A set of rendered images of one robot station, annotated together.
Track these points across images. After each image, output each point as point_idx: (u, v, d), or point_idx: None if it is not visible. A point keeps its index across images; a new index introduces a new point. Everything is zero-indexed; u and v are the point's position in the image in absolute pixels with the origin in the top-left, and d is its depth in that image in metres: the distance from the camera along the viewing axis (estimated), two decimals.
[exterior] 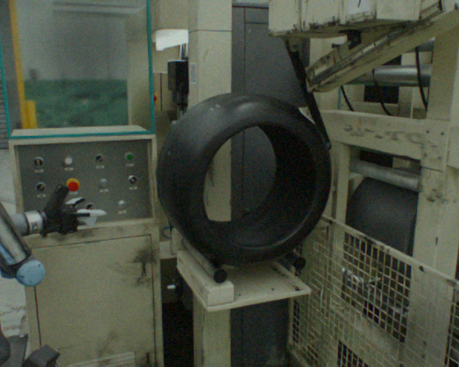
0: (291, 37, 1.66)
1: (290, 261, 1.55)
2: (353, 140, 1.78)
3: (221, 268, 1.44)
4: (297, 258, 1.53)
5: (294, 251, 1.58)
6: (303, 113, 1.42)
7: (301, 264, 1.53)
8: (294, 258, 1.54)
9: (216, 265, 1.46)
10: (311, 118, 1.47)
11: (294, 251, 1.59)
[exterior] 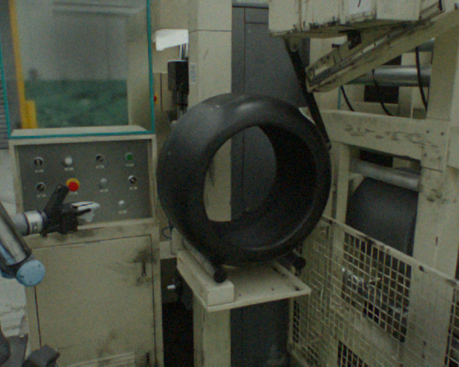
0: (291, 37, 1.66)
1: (290, 261, 1.55)
2: (353, 140, 1.78)
3: (221, 268, 1.44)
4: (297, 258, 1.53)
5: (294, 251, 1.58)
6: (303, 113, 1.42)
7: (301, 264, 1.53)
8: (294, 258, 1.54)
9: (216, 265, 1.46)
10: (311, 118, 1.47)
11: (294, 251, 1.59)
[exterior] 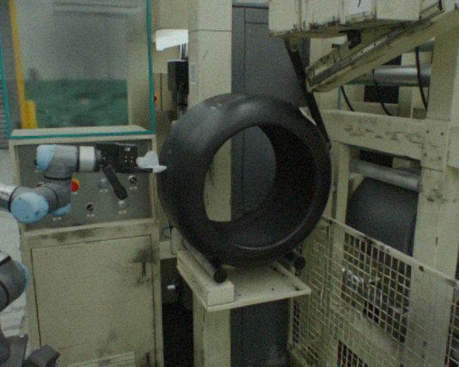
0: (291, 37, 1.66)
1: (290, 262, 1.55)
2: (353, 140, 1.78)
3: (221, 268, 1.44)
4: (296, 259, 1.52)
5: (292, 251, 1.57)
6: (304, 114, 1.43)
7: (301, 264, 1.53)
8: (292, 259, 1.54)
9: (216, 265, 1.46)
10: (313, 119, 1.47)
11: (292, 251, 1.58)
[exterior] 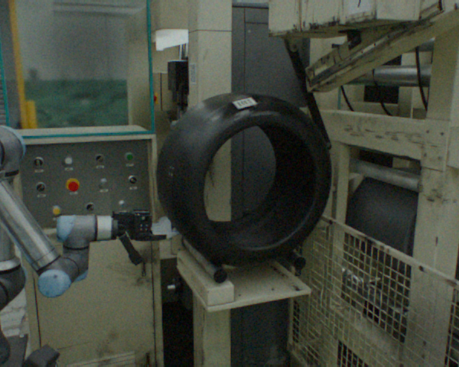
0: (291, 37, 1.66)
1: None
2: (353, 140, 1.78)
3: (213, 275, 1.44)
4: (296, 269, 1.53)
5: (287, 261, 1.57)
6: (239, 106, 1.34)
7: (301, 262, 1.53)
8: (295, 267, 1.55)
9: (209, 274, 1.46)
10: (251, 97, 1.38)
11: (285, 258, 1.58)
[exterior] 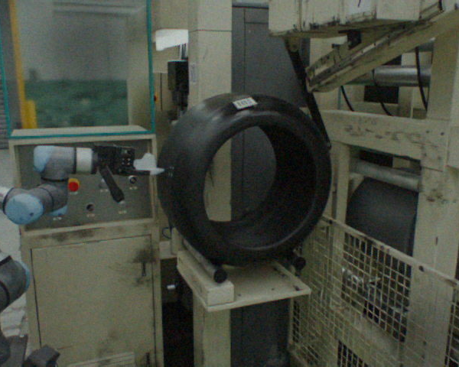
0: (291, 37, 1.66)
1: None
2: (353, 140, 1.78)
3: (213, 275, 1.44)
4: (296, 269, 1.53)
5: (287, 261, 1.57)
6: (239, 106, 1.34)
7: (301, 262, 1.53)
8: (295, 267, 1.55)
9: (209, 274, 1.46)
10: (251, 97, 1.38)
11: (285, 258, 1.58)
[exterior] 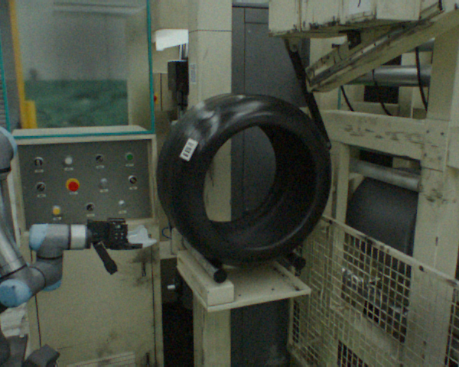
0: (291, 37, 1.66)
1: (300, 254, 1.56)
2: (353, 140, 1.78)
3: (219, 281, 1.45)
4: (306, 263, 1.54)
5: None
6: (187, 157, 1.32)
7: (298, 264, 1.53)
8: (304, 259, 1.55)
9: None
10: (189, 138, 1.34)
11: None
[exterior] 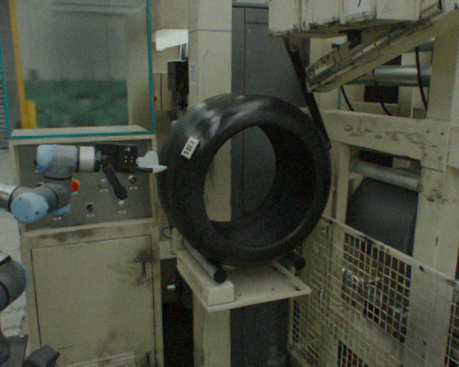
0: (291, 37, 1.66)
1: (298, 254, 1.56)
2: (353, 140, 1.78)
3: (219, 281, 1.45)
4: (306, 261, 1.54)
5: None
6: (188, 155, 1.32)
7: (298, 264, 1.53)
8: (303, 258, 1.55)
9: None
10: (190, 136, 1.34)
11: None
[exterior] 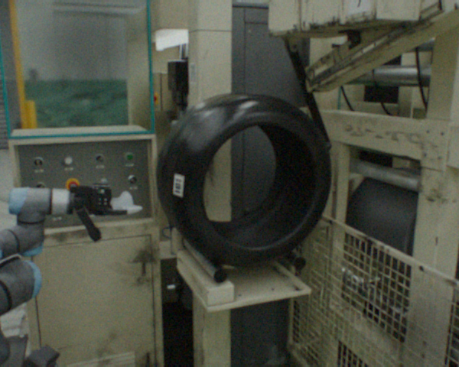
0: (291, 37, 1.66)
1: (294, 254, 1.55)
2: (353, 140, 1.78)
3: (223, 279, 1.45)
4: (304, 258, 1.53)
5: None
6: (180, 194, 1.34)
7: (299, 265, 1.53)
8: (299, 255, 1.54)
9: None
10: (174, 174, 1.35)
11: None
